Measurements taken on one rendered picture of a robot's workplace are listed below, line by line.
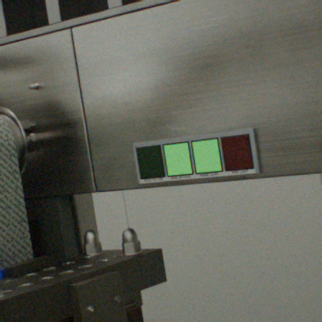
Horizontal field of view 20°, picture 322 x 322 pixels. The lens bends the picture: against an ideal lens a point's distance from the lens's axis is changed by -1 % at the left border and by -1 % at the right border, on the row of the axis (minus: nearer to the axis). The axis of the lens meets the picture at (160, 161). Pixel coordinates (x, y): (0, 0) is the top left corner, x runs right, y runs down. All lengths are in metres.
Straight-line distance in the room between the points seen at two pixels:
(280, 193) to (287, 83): 2.86
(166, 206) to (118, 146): 3.04
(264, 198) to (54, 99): 2.66
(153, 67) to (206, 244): 3.04
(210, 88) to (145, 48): 0.15
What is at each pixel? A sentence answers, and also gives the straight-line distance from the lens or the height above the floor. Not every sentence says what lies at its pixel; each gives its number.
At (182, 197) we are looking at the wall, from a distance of 4.58.
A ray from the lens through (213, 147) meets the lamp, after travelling 1.49.
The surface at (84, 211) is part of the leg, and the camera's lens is 1.97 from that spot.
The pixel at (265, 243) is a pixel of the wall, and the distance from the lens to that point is 4.34.
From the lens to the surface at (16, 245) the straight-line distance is 1.67.
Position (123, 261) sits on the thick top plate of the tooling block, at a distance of 1.57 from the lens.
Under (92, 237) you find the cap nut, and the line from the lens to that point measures 1.69.
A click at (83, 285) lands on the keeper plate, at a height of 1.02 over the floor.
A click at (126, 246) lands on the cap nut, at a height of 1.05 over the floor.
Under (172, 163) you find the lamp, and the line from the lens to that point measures 1.54.
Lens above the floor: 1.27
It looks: 3 degrees down
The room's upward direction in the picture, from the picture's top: 9 degrees counter-clockwise
